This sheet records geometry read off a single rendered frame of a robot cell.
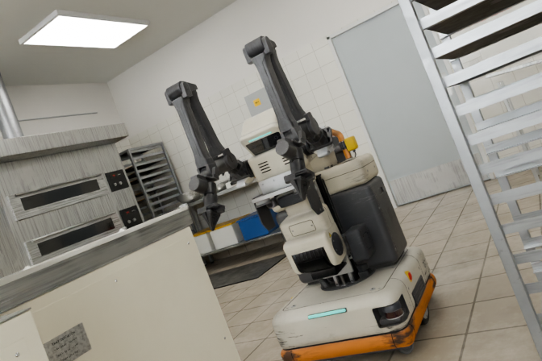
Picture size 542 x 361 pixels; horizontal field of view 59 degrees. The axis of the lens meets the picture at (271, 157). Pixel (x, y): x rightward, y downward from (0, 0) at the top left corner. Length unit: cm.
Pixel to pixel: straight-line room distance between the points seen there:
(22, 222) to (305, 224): 328
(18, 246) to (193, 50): 327
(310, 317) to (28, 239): 326
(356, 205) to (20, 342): 169
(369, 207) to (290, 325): 64
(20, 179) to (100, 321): 385
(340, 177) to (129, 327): 132
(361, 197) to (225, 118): 422
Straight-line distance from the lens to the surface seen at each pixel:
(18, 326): 94
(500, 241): 151
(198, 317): 150
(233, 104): 625
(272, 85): 185
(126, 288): 133
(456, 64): 190
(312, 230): 214
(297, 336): 229
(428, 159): 545
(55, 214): 511
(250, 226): 566
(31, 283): 119
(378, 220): 231
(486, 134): 148
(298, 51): 580
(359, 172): 228
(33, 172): 513
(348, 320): 215
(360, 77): 555
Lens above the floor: 91
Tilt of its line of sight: 1 degrees up
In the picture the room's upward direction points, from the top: 21 degrees counter-clockwise
